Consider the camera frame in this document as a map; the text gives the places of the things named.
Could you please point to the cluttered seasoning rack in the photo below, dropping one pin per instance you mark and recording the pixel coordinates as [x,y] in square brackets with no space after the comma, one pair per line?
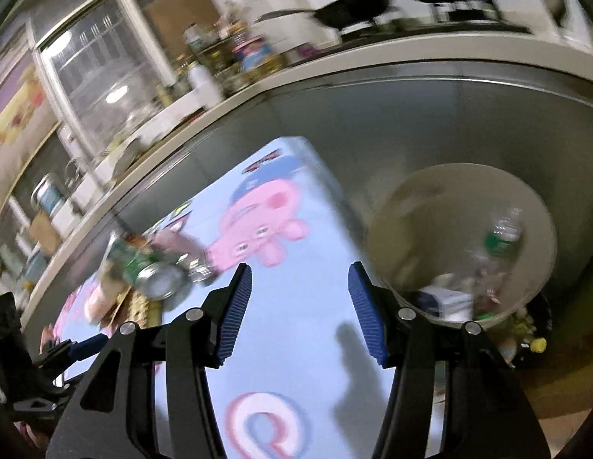
[215,43]

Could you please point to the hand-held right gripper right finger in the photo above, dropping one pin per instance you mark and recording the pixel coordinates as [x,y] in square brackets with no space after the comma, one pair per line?
[368,315]

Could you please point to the cartoon pig printed blanket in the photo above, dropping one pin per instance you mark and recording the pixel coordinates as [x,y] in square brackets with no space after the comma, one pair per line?
[296,325]

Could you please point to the white plastic bottle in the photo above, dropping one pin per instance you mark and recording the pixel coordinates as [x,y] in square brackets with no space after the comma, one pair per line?
[205,86]

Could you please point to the clear plastic bottle green label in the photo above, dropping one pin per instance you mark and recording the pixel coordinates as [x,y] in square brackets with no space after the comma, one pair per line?
[502,236]

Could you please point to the beige round trash bin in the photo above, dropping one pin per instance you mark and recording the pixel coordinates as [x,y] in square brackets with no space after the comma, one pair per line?
[420,210]

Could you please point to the silver foil wrapper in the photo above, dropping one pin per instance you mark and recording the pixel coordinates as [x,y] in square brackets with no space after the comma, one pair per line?
[200,271]

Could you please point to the cardboard box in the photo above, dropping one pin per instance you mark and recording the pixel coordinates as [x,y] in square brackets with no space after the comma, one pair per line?
[43,232]

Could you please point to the black gas stove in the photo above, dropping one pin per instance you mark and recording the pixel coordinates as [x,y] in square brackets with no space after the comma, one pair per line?
[468,13]

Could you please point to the paper cup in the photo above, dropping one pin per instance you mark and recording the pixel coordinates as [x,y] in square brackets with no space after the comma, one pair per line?
[103,296]

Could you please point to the black frying pan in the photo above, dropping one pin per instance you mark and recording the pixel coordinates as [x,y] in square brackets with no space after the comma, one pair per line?
[353,7]

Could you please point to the barred kitchen window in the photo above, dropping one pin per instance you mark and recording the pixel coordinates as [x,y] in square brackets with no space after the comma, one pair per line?
[91,67]

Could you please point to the small white box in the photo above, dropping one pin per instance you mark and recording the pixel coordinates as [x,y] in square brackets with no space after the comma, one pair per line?
[444,303]

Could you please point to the blue metal tin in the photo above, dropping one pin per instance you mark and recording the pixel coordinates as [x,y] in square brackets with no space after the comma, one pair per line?
[48,196]

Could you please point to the steel faucet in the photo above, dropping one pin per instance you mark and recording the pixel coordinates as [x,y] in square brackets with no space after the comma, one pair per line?
[76,172]

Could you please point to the brown cardboard scrap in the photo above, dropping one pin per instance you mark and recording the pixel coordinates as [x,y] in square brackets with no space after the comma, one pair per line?
[129,311]

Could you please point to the black garbage bag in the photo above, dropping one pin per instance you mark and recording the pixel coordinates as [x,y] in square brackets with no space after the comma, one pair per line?
[525,339]

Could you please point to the green metal can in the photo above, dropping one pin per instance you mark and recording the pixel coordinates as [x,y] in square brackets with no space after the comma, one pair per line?
[138,265]

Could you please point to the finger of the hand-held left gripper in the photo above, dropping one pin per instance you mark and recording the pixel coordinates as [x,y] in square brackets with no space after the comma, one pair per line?
[88,344]

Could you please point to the blue and pink packet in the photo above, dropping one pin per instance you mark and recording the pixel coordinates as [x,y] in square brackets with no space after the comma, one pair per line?
[253,55]

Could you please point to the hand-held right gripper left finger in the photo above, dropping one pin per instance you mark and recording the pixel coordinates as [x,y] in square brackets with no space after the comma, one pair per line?
[236,311]

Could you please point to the wall poster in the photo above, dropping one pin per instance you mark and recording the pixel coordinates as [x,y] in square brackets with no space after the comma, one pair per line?
[19,119]

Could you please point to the kitchen counter with grey cabinets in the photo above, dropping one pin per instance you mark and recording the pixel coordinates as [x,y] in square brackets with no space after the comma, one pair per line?
[420,114]

